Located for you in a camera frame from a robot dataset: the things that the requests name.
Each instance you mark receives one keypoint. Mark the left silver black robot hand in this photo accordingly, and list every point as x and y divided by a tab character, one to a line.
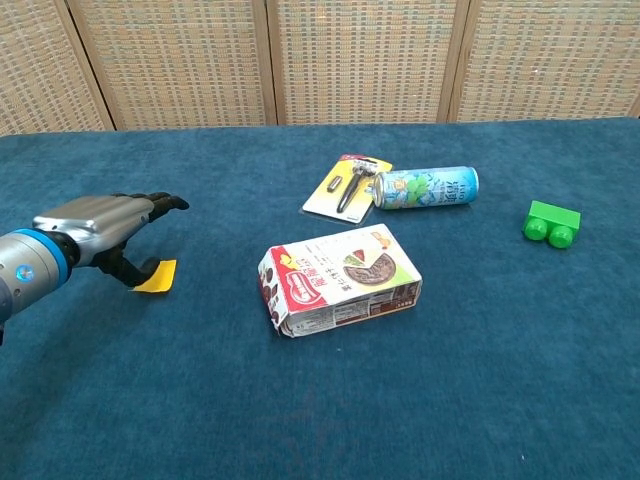
95	220

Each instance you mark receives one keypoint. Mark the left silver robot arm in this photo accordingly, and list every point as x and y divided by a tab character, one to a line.
30	270

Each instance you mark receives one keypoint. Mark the woven rattan screen panel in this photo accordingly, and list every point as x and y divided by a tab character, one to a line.
35	75
365	60
170	60
550	60

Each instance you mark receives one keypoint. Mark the blue felt table cover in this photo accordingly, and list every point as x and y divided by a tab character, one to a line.
250	400

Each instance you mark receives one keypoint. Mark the razor in blister pack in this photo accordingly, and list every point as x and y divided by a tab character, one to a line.
332	192

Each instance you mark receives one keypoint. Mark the white red cookie box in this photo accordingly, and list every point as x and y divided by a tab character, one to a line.
340	280

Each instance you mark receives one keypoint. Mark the light blue drink can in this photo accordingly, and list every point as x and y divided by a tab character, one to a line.
425	187

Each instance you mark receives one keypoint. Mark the green toy building block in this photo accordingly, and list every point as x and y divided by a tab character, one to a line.
552	220

